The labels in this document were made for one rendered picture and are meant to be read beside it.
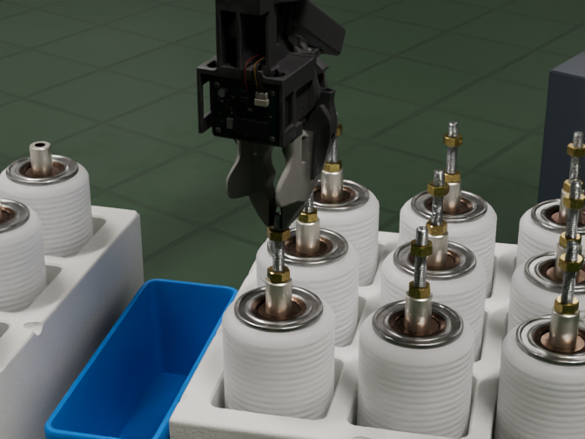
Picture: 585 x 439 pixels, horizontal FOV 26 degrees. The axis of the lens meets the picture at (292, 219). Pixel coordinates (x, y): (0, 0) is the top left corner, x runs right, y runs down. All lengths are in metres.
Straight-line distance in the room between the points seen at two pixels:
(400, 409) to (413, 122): 1.17
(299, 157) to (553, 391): 0.27
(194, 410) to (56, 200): 0.34
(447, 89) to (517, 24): 0.44
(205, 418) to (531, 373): 0.27
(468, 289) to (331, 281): 0.12
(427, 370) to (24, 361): 0.39
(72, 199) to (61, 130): 0.83
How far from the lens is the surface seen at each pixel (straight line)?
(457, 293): 1.13
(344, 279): 1.15
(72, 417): 1.23
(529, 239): 1.24
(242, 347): 1.05
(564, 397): 1.03
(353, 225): 1.25
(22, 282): 1.26
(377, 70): 2.41
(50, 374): 1.25
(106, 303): 1.36
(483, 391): 1.11
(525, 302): 1.13
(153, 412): 1.39
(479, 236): 1.24
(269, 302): 1.06
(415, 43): 2.58
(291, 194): 0.99
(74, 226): 1.35
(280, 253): 1.04
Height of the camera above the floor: 0.78
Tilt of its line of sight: 26 degrees down
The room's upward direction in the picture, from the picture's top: straight up
